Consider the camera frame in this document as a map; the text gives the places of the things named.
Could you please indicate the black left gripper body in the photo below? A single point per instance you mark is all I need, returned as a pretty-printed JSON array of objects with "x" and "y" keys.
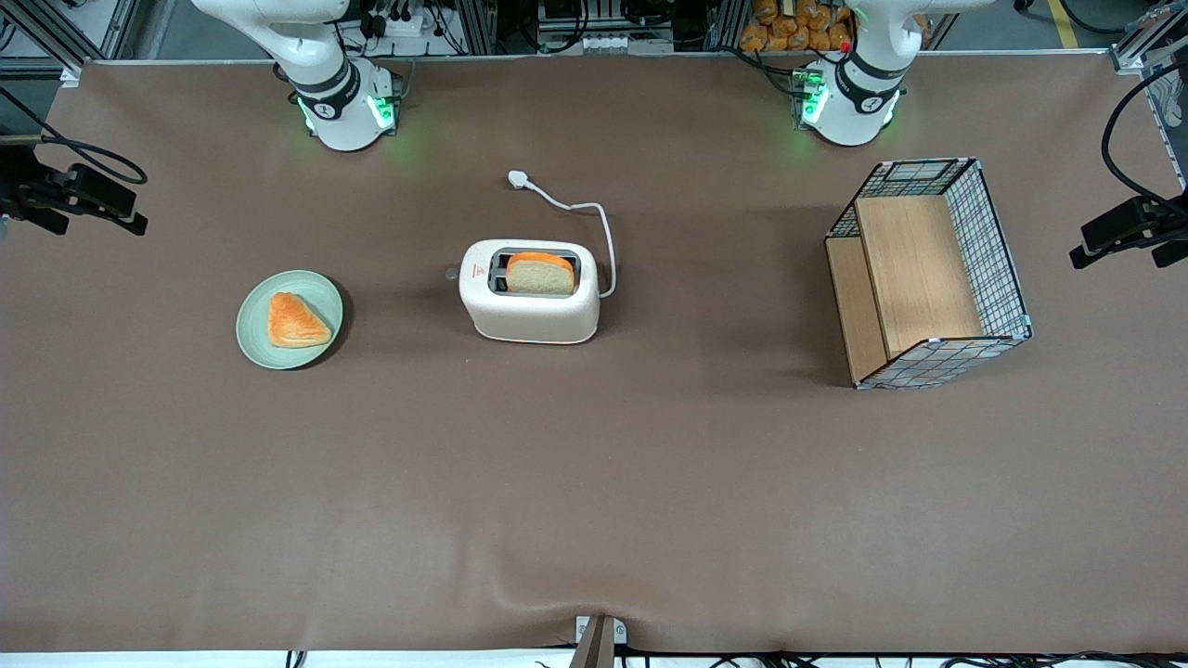
[{"x": 1162, "y": 220}]

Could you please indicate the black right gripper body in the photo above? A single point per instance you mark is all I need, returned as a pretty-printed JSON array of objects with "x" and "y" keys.
[{"x": 28, "y": 193}]

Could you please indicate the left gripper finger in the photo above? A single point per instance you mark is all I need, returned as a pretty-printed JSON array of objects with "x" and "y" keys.
[
  {"x": 1088, "y": 256},
  {"x": 1172, "y": 252}
]

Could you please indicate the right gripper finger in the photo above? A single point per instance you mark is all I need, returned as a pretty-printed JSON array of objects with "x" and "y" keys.
[
  {"x": 125, "y": 224},
  {"x": 42, "y": 221}
]

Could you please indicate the white two-slot toaster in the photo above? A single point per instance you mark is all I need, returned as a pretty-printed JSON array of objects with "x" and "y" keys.
[{"x": 529, "y": 320}]

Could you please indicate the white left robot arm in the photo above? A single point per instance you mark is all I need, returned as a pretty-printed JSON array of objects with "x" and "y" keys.
[{"x": 854, "y": 116}]

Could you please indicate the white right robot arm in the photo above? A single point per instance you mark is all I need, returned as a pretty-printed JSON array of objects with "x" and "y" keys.
[{"x": 339, "y": 121}]

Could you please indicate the pale green round plate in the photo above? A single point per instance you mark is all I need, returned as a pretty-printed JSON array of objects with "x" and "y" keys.
[{"x": 252, "y": 327}]

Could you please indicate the wooden step shelf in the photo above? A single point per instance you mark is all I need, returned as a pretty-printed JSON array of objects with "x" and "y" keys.
[{"x": 914, "y": 269}]

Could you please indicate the triangular orange pastry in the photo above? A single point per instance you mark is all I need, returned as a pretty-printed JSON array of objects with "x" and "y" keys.
[{"x": 295, "y": 323}]

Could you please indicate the white power strip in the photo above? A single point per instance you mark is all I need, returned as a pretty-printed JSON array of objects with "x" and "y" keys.
[{"x": 397, "y": 23}]

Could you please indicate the pile of orange buns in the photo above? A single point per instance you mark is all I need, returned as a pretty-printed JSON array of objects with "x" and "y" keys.
[{"x": 780, "y": 23}]

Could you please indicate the toast bread slice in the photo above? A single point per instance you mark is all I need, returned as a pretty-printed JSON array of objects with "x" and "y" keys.
[{"x": 538, "y": 276}]

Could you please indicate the white connector strip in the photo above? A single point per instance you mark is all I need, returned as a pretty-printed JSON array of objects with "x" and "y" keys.
[{"x": 626, "y": 44}]

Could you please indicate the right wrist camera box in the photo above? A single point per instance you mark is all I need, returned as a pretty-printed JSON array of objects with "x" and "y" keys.
[{"x": 100, "y": 190}]

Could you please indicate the aluminium frame profile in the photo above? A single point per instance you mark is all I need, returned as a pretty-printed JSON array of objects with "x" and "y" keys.
[
  {"x": 1151, "y": 37},
  {"x": 56, "y": 28}
]

